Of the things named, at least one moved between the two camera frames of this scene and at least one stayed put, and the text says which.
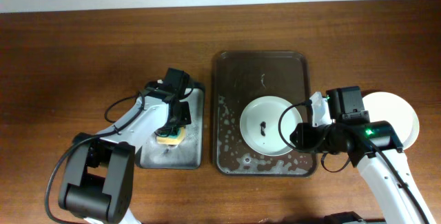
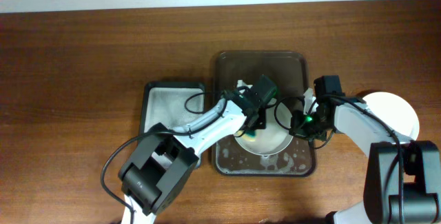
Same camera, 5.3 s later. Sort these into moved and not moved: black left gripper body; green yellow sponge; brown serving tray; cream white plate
Moved: black left gripper body; green yellow sponge
Not moved: cream white plate; brown serving tray
